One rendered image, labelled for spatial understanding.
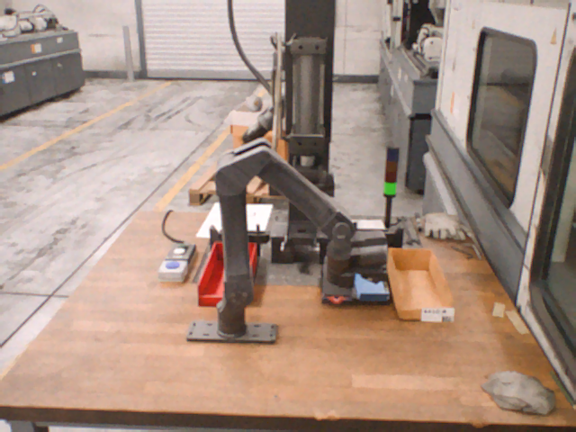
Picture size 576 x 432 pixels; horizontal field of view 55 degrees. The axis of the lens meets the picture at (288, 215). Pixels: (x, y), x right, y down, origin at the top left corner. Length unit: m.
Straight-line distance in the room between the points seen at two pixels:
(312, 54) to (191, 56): 9.69
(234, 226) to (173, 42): 10.08
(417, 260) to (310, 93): 0.54
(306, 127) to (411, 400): 0.72
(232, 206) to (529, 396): 0.67
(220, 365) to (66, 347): 0.35
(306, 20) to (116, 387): 0.98
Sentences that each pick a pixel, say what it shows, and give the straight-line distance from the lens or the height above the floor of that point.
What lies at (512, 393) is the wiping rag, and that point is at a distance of 1.17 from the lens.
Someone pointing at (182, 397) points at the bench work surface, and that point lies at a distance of 1.13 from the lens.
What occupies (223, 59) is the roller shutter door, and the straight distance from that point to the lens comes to 10.91.
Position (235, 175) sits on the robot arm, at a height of 1.29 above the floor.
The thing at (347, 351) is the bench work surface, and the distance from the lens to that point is 1.23.
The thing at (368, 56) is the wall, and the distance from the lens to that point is 10.69.
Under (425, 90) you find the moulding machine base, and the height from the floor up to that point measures 0.89.
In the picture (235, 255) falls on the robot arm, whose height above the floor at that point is 1.11.
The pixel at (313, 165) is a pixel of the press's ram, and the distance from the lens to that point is 1.50.
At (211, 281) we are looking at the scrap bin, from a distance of 1.49.
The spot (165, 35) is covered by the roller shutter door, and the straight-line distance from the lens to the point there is 11.17.
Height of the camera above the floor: 1.62
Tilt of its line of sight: 22 degrees down
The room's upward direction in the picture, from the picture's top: straight up
